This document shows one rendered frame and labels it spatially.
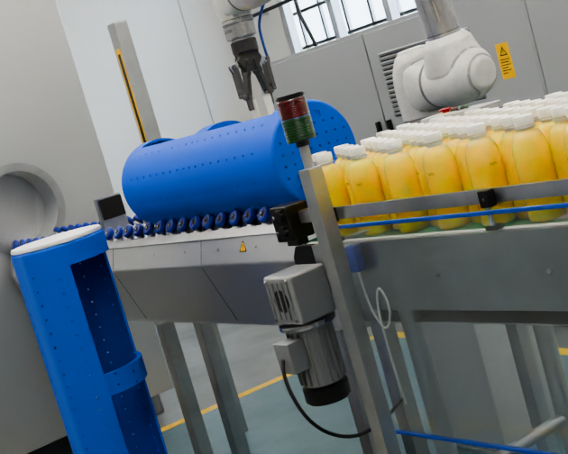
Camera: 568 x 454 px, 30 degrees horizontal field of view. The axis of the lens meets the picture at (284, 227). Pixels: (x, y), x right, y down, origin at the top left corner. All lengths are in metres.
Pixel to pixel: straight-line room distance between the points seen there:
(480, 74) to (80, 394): 1.49
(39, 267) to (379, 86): 2.39
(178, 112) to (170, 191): 5.02
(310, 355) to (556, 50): 2.18
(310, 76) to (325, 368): 3.19
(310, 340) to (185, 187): 0.82
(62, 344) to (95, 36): 5.10
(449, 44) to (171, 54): 5.29
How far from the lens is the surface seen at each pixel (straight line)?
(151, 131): 4.17
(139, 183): 3.37
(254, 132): 2.83
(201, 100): 8.31
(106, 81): 8.04
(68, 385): 3.21
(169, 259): 3.37
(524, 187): 2.05
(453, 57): 3.13
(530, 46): 4.27
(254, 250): 2.94
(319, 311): 2.49
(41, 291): 3.16
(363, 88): 5.17
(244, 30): 3.00
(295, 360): 2.48
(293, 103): 2.21
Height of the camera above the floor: 1.27
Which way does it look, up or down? 7 degrees down
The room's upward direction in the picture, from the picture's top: 16 degrees counter-clockwise
